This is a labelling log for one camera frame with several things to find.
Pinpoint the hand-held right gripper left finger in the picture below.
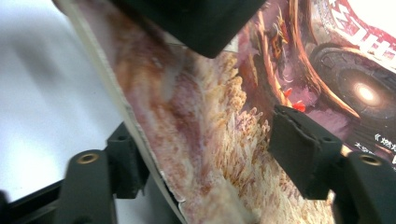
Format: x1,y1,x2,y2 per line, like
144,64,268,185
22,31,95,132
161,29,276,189
54,122,151,224

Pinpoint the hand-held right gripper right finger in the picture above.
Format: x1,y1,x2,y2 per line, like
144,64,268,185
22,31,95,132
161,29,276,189
268,105,396,224

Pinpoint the red illustrated magazine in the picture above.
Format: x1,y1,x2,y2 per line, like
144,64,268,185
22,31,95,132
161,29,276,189
52,0,396,224

